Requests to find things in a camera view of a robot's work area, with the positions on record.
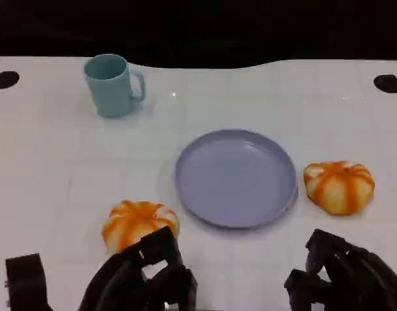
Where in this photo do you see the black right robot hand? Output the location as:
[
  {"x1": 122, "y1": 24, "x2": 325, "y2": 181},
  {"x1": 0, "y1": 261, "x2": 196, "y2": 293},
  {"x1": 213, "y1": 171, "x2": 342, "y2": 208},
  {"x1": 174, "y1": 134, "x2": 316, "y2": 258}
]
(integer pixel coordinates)
[{"x1": 284, "y1": 228, "x2": 397, "y2": 311}]

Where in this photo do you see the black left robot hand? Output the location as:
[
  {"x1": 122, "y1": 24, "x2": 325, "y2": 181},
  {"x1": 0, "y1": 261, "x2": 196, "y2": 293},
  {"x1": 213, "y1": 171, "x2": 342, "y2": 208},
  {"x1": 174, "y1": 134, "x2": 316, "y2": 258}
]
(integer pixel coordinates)
[{"x1": 78, "y1": 225, "x2": 199, "y2": 311}]

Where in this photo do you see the orange white toy bread roll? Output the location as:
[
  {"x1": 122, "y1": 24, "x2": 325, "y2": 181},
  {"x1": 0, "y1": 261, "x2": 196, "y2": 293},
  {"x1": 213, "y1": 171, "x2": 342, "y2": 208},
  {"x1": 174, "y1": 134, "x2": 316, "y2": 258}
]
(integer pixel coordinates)
[
  {"x1": 102, "y1": 200, "x2": 180, "y2": 255},
  {"x1": 303, "y1": 160, "x2": 376, "y2": 216}
]

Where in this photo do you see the lilac plate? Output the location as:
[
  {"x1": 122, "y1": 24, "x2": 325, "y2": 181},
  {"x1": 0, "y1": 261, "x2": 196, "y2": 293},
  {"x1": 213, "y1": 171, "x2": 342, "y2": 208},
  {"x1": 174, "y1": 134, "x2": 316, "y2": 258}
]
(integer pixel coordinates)
[{"x1": 174, "y1": 128, "x2": 299, "y2": 229}]

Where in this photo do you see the pale green mug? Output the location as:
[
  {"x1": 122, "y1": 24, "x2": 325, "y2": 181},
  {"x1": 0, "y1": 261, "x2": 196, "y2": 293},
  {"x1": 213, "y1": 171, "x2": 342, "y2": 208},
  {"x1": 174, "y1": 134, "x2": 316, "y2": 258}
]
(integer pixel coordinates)
[{"x1": 84, "y1": 53, "x2": 146, "y2": 119}]

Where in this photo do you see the black table grommet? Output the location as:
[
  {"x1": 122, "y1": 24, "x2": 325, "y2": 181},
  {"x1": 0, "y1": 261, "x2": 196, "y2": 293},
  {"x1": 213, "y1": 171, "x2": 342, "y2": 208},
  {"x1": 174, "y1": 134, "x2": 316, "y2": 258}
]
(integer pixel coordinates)
[
  {"x1": 0, "y1": 71, "x2": 20, "y2": 90},
  {"x1": 373, "y1": 74, "x2": 397, "y2": 94}
]

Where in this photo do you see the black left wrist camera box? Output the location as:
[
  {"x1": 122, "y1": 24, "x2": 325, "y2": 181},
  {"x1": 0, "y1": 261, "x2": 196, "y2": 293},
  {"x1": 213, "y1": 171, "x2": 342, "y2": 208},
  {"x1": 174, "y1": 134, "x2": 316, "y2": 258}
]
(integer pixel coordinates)
[{"x1": 5, "y1": 253, "x2": 53, "y2": 311}]

